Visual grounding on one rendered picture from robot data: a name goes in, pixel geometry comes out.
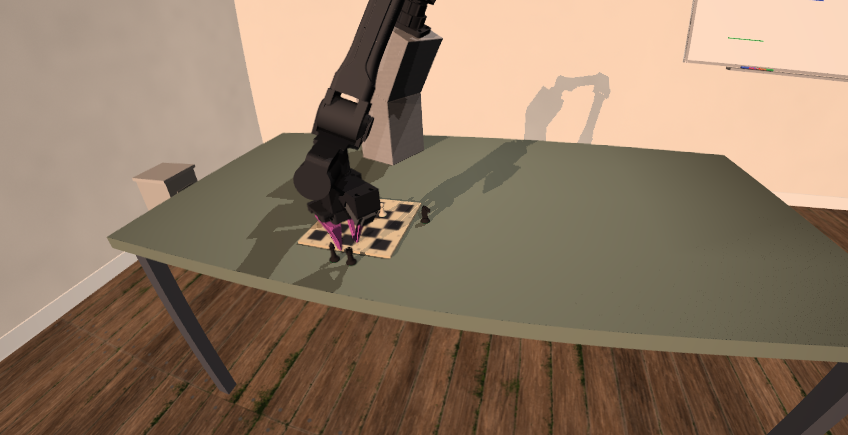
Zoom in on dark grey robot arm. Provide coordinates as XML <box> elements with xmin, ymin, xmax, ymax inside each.
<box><xmin>293</xmin><ymin>0</ymin><xmax>436</xmax><ymax>227</ymax></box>

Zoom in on tan and black chessboard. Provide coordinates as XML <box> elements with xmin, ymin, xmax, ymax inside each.
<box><xmin>298</xmin><ymin>199</ymin><xmax>421</xmax><ymax>259</ymax></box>

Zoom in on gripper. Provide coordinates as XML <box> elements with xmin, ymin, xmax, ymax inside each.
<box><xmin>307</xmin><ymin>200</ymin><xmax>364</xmax><ymax>251</ymax></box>

